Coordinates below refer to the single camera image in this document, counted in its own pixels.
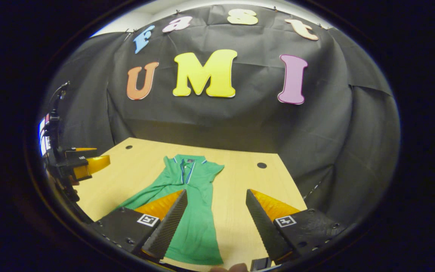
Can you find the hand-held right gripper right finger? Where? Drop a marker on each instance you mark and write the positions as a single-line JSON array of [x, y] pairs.
[[264, 226]]

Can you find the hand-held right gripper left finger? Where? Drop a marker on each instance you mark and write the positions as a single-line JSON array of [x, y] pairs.
[[170, 226]]

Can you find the green T-shirt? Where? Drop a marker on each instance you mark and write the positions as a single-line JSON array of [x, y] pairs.
[[198, 226]]

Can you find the black backdrop cloth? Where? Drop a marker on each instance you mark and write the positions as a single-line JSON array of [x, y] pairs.
[[259, 124]]

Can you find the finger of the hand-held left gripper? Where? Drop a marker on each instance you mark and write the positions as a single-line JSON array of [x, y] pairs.
[[79, 153], [77, 162]]

